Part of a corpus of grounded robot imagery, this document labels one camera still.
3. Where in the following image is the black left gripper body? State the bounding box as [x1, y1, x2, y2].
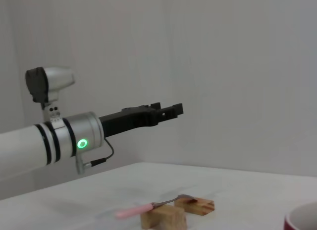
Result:
[99, 105, 162, 139]

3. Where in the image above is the pink handled metal spoon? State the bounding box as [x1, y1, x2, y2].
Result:
[115, 194, 199, 219]

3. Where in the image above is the red ceramic cup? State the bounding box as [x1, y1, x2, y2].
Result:
[283, 202, 317, 230]

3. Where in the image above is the wooden block with orange stain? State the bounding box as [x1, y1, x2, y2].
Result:
[174, 197, 215, 217]

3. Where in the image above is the plain notched wooden block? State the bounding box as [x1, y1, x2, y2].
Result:
[140, 204, 188, 230]

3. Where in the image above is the thin black cable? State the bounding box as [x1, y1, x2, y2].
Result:
[83, 138, 114, 168]

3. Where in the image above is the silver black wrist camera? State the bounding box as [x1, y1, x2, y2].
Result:
[25, 66, 76, 124]

